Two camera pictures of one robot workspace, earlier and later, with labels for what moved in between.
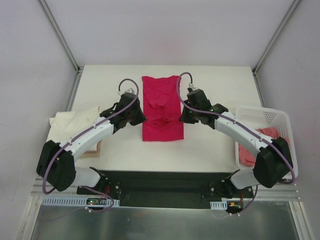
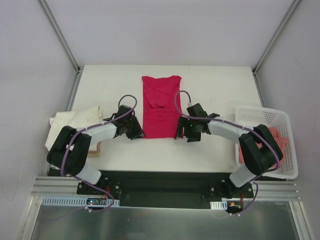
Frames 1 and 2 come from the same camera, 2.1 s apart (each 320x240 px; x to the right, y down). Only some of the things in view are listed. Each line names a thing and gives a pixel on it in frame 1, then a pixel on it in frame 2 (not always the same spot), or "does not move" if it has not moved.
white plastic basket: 258,118 does not move
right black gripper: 189,114 -> 185,128
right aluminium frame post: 292,8 does not move
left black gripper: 135,115 -> 133,127
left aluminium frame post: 59,34 does not move
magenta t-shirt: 161,109 does not move
